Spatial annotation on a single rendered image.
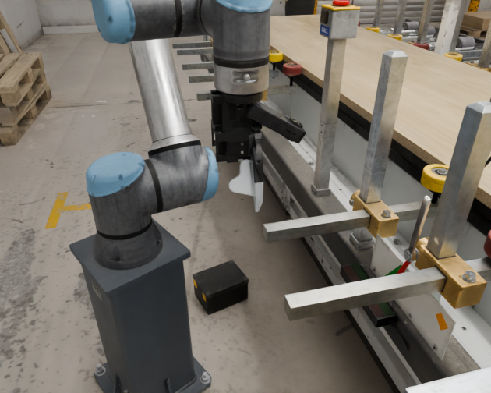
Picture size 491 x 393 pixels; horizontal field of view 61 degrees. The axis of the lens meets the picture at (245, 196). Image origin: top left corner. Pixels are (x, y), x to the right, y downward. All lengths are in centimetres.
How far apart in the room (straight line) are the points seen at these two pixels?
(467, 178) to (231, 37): 43
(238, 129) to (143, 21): 22
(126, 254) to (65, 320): 86
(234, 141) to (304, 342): 118
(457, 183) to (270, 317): 123
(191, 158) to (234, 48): 52
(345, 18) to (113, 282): 87
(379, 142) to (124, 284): 71
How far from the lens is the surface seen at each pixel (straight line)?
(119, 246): 115
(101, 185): 106
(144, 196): 109
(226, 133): 70
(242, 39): 65
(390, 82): 89
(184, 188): 111
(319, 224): 93
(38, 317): 202
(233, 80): 67
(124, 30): 72
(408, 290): 77
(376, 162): 96
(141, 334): 130
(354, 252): 106
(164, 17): 73
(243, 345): 174
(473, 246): 109
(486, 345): 107
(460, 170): 74
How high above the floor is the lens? 135
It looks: 31 degrees down
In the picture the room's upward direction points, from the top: straight up
